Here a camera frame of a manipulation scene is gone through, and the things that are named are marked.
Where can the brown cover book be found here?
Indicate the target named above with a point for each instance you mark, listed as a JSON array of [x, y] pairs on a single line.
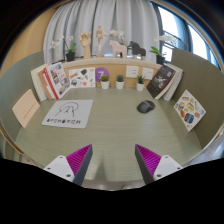
[[45, 87]]

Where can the grey curtain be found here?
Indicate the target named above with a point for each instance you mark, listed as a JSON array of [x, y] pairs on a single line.
[[133, 20]]

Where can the large white wall socket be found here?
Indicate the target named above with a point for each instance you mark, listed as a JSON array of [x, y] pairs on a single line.
[[132, 71]]

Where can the spiky succulent in white pot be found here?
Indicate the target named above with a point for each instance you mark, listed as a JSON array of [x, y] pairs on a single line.
[[140, 86]]

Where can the black computer mouse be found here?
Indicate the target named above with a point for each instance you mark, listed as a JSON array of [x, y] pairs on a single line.
[[145, 106]]

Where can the beige card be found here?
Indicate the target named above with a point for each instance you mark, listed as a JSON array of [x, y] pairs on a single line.
[[25, 107]]

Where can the small succulent in white pot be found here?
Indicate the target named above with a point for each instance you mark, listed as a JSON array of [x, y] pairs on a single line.
[[105, 84], [120, 84]]

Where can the black horse figure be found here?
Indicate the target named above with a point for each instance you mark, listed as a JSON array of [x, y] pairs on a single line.
[[136, 48]]

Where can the wooden hand model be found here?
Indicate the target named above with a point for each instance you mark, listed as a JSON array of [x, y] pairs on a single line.
[[86, 41]]

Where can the thick white book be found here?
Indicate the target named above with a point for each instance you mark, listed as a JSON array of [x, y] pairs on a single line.
[[36, 83]]

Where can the white orchid in black pot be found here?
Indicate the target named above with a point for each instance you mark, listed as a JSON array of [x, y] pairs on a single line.
[[116, 33], [70, 56], [160, 59]]

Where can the red and white magazine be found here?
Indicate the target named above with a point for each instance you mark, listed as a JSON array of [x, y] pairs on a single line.
[[57, 80]]

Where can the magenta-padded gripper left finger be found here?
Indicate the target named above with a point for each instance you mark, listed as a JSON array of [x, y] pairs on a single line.
[[63, 165]]

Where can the purple round number sign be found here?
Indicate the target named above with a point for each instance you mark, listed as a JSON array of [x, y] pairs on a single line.
[[101, 72]]

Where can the wooden mannequin figure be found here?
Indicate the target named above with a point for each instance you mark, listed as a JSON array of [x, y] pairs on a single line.
[[100, 35]]

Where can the pink horse figure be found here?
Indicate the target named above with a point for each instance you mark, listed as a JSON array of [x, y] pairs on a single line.
[[118, 48]]

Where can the small white wall socket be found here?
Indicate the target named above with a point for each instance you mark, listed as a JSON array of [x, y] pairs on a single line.
[[148, 73]]

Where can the black cover book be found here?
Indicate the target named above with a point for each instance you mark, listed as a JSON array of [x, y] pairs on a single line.
[[160, 81]]

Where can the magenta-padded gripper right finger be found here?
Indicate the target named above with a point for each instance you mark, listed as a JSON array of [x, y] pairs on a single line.
[[163, 165]]

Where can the window with dark frame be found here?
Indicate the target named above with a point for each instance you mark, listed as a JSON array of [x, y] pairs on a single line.
[[196, 41]]

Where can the colourful sticker sheet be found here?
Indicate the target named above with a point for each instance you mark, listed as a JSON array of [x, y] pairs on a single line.
[[189, 110]]

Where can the white picture sticker sheet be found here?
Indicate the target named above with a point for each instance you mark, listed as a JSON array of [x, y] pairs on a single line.
[[82, 78]]

